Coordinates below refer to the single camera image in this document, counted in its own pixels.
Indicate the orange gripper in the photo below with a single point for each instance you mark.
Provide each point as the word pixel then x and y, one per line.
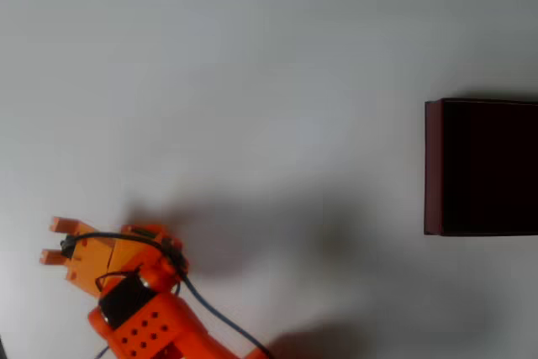
pixel 90 255

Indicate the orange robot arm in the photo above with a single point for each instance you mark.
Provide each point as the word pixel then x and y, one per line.
pixel 159 334

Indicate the dark red box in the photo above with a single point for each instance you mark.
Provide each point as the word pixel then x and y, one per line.
pixel 483 165

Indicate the small black camera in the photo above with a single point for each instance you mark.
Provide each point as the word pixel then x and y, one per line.
pixel 67 246

